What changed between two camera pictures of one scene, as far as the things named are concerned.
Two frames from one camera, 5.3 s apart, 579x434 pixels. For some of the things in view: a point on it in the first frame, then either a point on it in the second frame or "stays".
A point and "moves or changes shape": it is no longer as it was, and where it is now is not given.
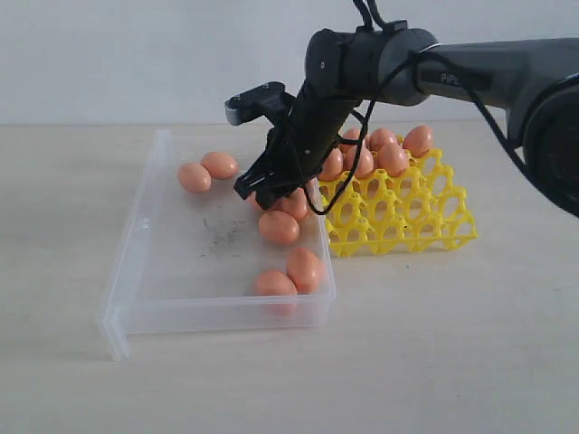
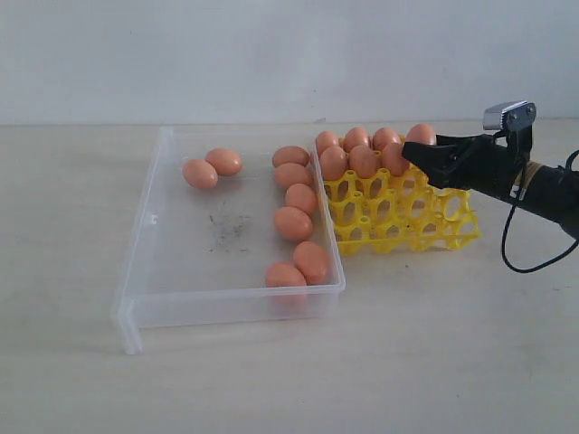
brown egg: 393,159 stays
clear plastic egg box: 194,258 moves or changes shape
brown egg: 279,228 -> 292,223
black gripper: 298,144 -> 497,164
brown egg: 381,137 -> 355,136
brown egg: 333,165 stays
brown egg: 296,204 moves or changes shape
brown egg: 194,177 moves or changes shape
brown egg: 418,140 -> 384,136
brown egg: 350,134 moves or changes shape
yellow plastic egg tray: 385,212 stays
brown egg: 220,165 moves or changes shape
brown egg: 252,202 -> 301,196
